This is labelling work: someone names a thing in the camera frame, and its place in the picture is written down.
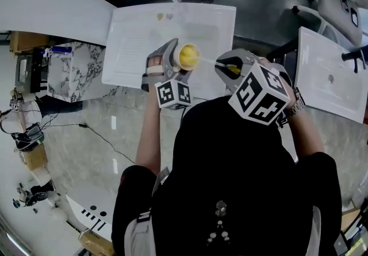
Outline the yellow sponge brush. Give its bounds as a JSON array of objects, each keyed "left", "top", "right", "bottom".
[{"left": 179, "top": 44, "right": 242, "bottom": 75}]

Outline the metal wristwatch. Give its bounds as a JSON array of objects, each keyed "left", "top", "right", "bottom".
[{"left": 283, "top": 87, "right": 306, "bottom": 119}]

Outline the person's black shirt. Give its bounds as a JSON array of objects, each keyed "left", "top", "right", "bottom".
[{"left": 110, "top": 95, "right": 343, "bottom": 256}]

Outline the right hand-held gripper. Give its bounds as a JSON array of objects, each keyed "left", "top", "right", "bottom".
[{"left": 214, "top": 48, "right": 294, "bottom": 127}]

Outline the marble pattern cabinet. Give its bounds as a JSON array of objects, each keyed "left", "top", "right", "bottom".
[{"left": 47, "top": 41, "right": 128, "bottom": 103}]

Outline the white sink basin black faucet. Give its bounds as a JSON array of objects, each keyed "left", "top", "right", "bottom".
[{"left": 294, "top": 26, "right": 368, "bottom": 124}]

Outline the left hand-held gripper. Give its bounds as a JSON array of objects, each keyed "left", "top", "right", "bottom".
[{"left": 140, "top": 37, "right": 193, "bottom": 111}]

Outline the blue bottle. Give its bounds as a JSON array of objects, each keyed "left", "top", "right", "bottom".
[{"left": 50, "top": 46, "right": 73, "bottom": 55}]

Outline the black cabinet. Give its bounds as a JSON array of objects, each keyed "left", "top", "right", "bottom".
[{"left": 14, "top": 47, "right": 50, "bottom": 95}]

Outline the large white sink basin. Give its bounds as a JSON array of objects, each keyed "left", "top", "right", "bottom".
[{"left": 101, "top": 2, "right": 237, "bottom": 100}]

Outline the person's left hand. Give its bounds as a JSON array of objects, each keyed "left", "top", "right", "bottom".
[{"left": 148, "top": 55, "right": 166, "bottom": 67}]

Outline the person's right forearm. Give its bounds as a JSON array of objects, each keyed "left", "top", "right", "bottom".
[{"left": 283, "top": 86, "right": 326, "bottom": 163}]

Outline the translucent plastic cup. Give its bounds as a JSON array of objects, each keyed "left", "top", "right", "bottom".
[{"left": 172, "top": 43, "right": 201, "bottom": 72}]

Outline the white panel with black slots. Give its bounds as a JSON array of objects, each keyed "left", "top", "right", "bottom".
[{"left": 65, "top": 193, "right": 113, "bottom": 242}]

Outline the black floor cable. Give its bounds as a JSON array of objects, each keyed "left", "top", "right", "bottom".
[{"left": 40, "top": 123, "right": 136, "bottom": 165}]

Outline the black metal sink stand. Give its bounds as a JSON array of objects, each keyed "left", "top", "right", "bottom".
[{"left": 266, "top": 37, "right": 300, "bottom": 89}]

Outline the person's left forearm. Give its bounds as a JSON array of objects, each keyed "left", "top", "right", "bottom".
[{"left": 135, "top": 90, "right": 162, "bottom": 175}]

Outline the grey chest strap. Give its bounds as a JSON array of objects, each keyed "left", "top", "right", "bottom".
[{"left": 123, "top": 167, "right": 171, "bottom": 256}]

